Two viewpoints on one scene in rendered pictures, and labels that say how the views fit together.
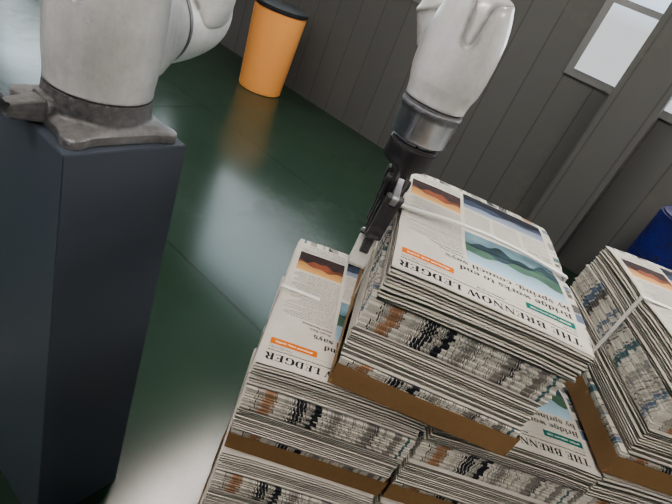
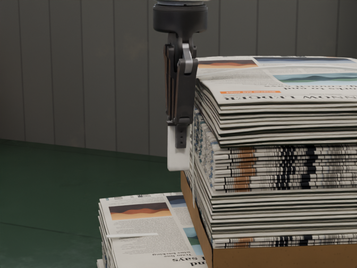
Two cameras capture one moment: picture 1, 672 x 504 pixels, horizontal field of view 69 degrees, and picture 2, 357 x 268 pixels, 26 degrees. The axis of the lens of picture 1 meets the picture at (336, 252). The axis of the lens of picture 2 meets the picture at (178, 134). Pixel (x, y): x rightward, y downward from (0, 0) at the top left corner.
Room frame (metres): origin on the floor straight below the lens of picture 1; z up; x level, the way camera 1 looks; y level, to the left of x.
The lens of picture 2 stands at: (-0.34, 0.05, 1.24)
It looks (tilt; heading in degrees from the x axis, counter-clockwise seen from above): 14 degrees down; 355
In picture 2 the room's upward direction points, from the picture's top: straight up
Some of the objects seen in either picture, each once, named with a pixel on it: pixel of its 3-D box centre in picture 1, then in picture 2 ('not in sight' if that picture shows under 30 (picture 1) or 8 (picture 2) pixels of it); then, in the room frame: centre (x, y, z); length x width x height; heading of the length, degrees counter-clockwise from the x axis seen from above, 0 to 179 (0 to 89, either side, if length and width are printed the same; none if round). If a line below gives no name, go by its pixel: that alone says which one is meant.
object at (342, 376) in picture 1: (423, 373); (309, 237); (0.61, -0.21, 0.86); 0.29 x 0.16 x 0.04; 91
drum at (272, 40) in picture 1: (270, 48); not in sight; (4.40, 1.24, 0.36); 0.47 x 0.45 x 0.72; 63
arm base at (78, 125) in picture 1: (85, 102); not in sight; (0.67, 0.44, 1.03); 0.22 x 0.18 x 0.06; 153
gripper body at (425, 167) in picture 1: (403, 167); (179, 36); (0.73, -0.04, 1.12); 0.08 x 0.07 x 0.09; 6
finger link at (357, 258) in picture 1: (363, 249); (179, 147); (0.72, -0.04, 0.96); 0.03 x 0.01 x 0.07; 96
